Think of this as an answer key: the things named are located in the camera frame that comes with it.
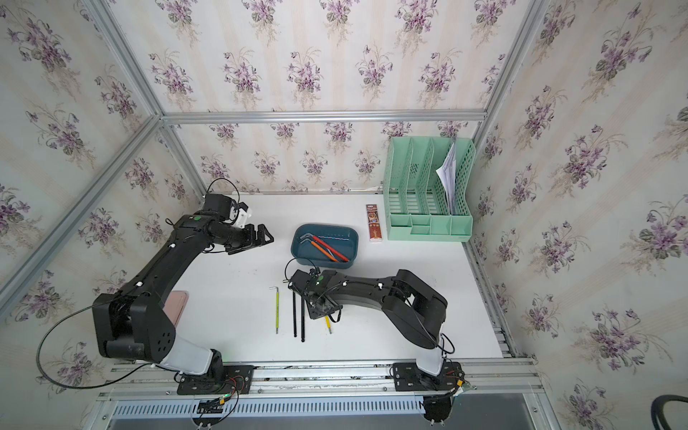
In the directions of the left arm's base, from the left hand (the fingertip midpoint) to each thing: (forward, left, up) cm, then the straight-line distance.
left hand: (263, 241), depth 83 cm
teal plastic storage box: (+6, -13, -17) cm, 22 cm away
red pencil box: (+14, -38, -14) cm, 43 cm away
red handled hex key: (+13, -14, -15) cm, 24 cm away
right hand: (-16, -19, -16) cm, 30 cm away
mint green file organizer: (+36, -59, -15) cm, 71 cm away
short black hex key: (-17, -9, -17) cm, 26 cm away
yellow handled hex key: (-20, -21, -17) cm, 33 cm away
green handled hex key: (-16, -4, -16) cm, 23 cm away
